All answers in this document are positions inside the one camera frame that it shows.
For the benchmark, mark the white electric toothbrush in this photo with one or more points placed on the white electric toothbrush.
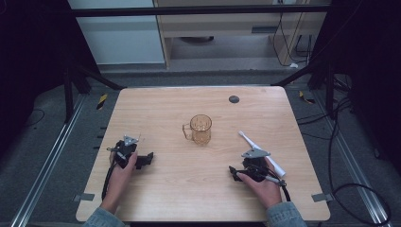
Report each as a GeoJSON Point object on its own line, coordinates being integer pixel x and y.
{"type": "Point", "coordinates": [249, 142]}

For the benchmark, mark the white plug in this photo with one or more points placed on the white plug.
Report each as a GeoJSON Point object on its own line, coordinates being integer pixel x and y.
{"type": "Point", "coordinates": [293, 65]}

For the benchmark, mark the dark round table grommet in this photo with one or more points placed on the dark round table grommet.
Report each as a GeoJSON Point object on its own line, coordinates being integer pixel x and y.
{"type": "Point", "coordinates": [234, 99]}

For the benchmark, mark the black curtain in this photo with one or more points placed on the black curtain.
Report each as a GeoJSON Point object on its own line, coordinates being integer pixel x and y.
{"type": "Point", "coordinates": [372, 78]}
{"type": "Point", "coordinates": [31, 63]}

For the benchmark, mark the white cabinet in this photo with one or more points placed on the white cabinet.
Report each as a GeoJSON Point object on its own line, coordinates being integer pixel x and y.
{"type": "Point", "coordinates": [126, 41]}

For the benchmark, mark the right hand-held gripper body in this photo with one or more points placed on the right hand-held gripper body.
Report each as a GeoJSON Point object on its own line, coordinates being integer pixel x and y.
{"type": "Point", "coordinates": [253, 164]}

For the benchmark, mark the black metal frame stand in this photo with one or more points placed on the black metal frame stand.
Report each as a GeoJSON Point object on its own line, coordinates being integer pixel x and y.
{"type": "Point", "coordinates": [329, 91]}
{"type": "Point", "coordinates": [68, 94]}

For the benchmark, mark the amber transparent cup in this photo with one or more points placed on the amber transparent cup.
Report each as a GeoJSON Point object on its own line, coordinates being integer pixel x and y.
{"type": "Point", "coordinates": [200, 130]}

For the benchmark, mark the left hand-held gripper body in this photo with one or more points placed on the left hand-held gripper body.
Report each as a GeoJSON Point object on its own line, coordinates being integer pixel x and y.
{"type": "Point", "coordinates": [125, 148]}

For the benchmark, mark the person's right hand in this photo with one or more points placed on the person's right hand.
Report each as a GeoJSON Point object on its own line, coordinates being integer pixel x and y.
{"type": "Point", "coordinates": [266, 190]}

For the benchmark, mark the yellow black striped tape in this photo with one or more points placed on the yellow black striped tape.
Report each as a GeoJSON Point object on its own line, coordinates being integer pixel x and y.
{"type": "Point", "coordinates": [306, 97]}
{"type": "Point", "coordinates": [101, 101]}

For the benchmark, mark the grey tape strip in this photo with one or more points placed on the grey tape strip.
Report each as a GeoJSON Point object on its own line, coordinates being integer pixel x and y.
{"type": "Point", "coordinates": [321, 197]}
{"type": "Point", "coordinates": [83, 197]}

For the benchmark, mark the light wooden desk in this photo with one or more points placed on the light wooden desk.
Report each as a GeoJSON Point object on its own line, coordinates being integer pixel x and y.
{"type": "Point", "coordinates": [220, 25]}

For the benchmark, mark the person's left hand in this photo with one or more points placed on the person's left hand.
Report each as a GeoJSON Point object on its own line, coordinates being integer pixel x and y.
{"type": "Point", "coordinates": [121, 178]}

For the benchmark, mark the aluminium floor rail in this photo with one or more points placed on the aluminium floor rail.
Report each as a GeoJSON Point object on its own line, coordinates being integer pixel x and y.
{"type": "Point", "coordinates": [47, 164]}
{"type": "Point", "coordinates": [353, 164]}

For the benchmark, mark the black horizontal frame bar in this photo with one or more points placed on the black horizontal frame bar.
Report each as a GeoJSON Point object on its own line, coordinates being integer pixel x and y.
{"type": "Point", "coordinates": [189, 10]}

